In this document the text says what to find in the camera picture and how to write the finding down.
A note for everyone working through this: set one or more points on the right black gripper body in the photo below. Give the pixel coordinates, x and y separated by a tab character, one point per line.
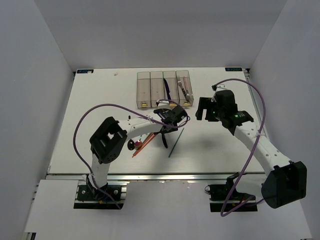
213	113

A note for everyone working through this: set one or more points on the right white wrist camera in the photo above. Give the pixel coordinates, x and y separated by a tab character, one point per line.
218	87

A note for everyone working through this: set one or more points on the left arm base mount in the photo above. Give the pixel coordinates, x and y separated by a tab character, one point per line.
86	199

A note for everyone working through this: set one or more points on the orange chopstick lower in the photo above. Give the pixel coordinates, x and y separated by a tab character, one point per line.
144	145

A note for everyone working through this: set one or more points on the clear container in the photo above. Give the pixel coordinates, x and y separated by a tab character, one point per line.
170	76
182	100
157	89
143	90

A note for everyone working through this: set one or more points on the aluminium table front rail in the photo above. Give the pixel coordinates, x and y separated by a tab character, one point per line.
148	177

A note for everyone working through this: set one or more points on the black spoon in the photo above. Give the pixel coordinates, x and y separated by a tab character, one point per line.
130	142

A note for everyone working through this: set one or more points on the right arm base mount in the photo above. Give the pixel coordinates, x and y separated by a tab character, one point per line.
225	197

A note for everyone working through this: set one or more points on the orange chopstick upper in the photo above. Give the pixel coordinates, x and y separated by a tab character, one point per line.
140	144

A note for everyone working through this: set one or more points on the orange chopstick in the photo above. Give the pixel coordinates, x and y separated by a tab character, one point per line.
144	145
140	144

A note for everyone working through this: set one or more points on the aluminium table rail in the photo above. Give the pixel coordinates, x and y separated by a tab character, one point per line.
148	177
257	102

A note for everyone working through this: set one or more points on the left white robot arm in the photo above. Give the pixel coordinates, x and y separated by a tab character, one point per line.
112	135

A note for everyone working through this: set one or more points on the black knife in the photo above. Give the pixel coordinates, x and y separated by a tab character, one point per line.
163	137

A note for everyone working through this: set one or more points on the aluminium table right rail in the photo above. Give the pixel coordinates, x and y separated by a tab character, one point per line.
257	102

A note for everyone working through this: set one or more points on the left xdof label sticker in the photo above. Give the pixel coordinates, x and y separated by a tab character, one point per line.
84	71

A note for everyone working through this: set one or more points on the black handled fork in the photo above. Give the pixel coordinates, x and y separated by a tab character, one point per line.
179	83

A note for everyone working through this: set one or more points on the lone teal chopstick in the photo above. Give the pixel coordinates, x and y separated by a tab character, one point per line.
176	142

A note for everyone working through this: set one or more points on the blue handled iridescent spoon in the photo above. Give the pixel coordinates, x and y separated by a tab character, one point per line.
138	143

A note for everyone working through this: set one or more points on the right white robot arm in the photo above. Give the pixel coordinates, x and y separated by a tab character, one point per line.
284	180

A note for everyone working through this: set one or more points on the blue knife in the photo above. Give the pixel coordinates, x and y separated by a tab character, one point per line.
167	89

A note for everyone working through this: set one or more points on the xdof label sticker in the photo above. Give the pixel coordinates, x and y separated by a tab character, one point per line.
233	69
84	71

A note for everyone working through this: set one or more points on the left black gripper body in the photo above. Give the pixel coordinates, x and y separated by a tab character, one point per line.
172	129

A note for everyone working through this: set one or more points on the pink handled fork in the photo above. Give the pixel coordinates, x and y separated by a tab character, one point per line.
186	88

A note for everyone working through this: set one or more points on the right xdof label sticker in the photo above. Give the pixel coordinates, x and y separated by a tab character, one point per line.
233	69

